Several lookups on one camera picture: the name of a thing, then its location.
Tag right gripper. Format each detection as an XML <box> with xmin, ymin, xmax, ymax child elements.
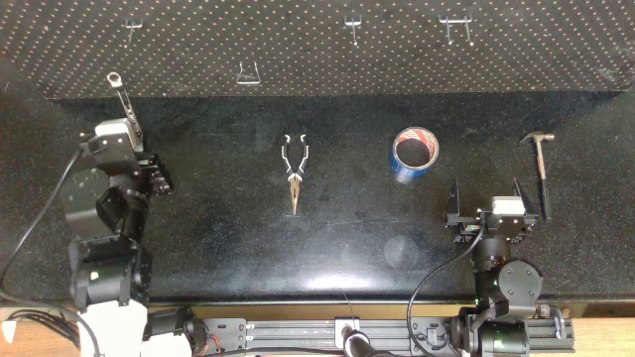
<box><xmin>444</xmin><ymin>177</ymin><xmax>540</xmax><ymax>244</ymax></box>

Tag black and white pliers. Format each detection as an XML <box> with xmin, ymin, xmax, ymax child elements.
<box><xmin>281</xmin><ymin>133</ymin><xmax>311</xmax><ymax>216</ymax></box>

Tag wrench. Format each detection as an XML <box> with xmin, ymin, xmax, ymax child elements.
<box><xmin>105</xmin><ymin>71</ymin><xmax>144</xmax><ymax>138</ymax></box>

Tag black pegboard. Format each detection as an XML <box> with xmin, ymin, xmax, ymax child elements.
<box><xmin>0</xmin><ymin>0</ymin><xmax>635</xmax><ymax>99</ymax></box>

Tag hammer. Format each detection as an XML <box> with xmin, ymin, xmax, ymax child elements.
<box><xmin>519</xmin><ymin>130</ymin><xmax>556</xmax><ymax>222</ymax></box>

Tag roll of blue tape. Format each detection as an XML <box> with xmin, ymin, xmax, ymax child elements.
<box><xmin>390</xmin><ymin>126</ymin><xmax>441</xmax><ymax>183</ymax></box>

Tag metal hook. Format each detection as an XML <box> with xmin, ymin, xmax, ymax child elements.
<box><xmin>123</xmin><ymin>18</ymin><xmax>145</xmax><ymax>49</ymax></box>
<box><xmin>438</xmin><ymin>14</ymin><xmax>475</xmax><ymax>48</ymax></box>
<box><xmin>343</xmin><ymin>16</ymin><xmax>363</xmax><ymax>49</ymax></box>
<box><xmin>235</xmin><ymin>60</ymin><xmax>262</xmax><ymax>86</ymax></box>

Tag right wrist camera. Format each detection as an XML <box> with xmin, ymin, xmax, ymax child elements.
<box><xmin>490</xmin><ymin>195</ymin><xmax>526</xmax><ymax>218</ymax></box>

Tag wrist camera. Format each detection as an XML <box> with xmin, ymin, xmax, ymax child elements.
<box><xmin>490</xmin><ymin>195</ymin><xmax>526</xmax><ymax>218</ymax></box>
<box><xmin>93</xmin><ymin>118</ymin><xmax>141</xmax><ymax>153</ymax></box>

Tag black cable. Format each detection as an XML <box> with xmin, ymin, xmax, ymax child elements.
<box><xmin>406</xmin><ymin>221</ymin><xmax>487</xmax><ymax>357</ymax></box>
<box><xmin>0</xmin><ymin>146</ymin><xmax>103</xmax><ymax>357</ymax></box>

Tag mounting rail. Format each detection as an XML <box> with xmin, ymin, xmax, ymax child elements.
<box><xmin>197</xmin><ymin>302</ymin><xmax>576</xmax><ymax>357</ymax></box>

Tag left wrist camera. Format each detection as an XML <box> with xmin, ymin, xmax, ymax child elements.
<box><xmin>93</xmin><ymin>118</ymin><xmax>141</xmax><ymax>153</ymax></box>

